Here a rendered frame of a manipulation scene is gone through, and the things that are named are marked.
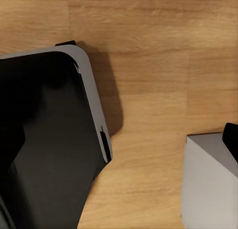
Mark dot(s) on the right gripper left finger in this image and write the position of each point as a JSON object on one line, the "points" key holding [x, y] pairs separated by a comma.
{"points": [[12, 139]]}

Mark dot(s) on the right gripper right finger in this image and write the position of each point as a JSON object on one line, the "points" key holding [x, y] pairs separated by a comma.
{"points": [[230, 139]]}

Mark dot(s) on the desk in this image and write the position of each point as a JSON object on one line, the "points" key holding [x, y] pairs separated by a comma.
{"points": [[209, 198]]}

